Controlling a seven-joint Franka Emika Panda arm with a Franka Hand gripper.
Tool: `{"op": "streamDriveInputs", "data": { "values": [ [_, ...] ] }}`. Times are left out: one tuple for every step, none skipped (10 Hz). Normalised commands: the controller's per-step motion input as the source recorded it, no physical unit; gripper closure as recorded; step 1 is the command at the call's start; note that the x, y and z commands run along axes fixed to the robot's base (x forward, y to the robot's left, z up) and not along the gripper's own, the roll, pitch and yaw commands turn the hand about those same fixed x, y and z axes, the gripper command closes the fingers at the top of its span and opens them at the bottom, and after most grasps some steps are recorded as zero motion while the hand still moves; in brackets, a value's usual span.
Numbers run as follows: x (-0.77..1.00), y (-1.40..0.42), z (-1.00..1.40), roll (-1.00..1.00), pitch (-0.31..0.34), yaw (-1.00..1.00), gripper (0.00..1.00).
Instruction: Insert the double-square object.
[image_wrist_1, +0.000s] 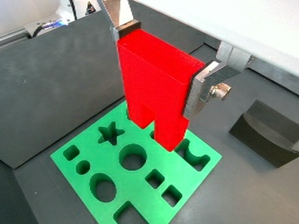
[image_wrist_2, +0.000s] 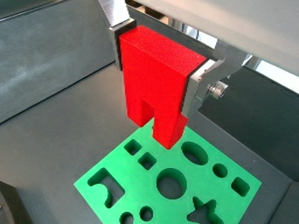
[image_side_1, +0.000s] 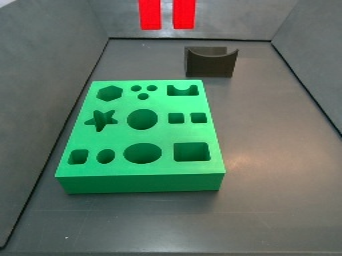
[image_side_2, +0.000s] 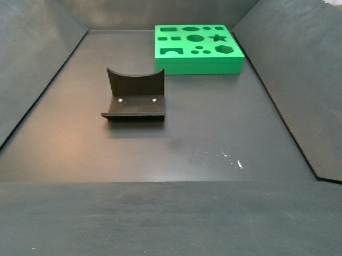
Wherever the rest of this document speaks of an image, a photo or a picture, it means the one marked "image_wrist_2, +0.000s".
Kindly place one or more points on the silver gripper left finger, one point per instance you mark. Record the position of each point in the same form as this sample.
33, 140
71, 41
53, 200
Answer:
120, 23

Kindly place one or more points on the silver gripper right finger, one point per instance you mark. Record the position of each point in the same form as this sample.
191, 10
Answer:
204, 79

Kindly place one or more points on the red double-square peg block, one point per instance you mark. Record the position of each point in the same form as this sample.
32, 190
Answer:
156, 66

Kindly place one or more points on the green shape-sorting board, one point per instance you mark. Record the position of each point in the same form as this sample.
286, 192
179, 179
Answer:
143, 184

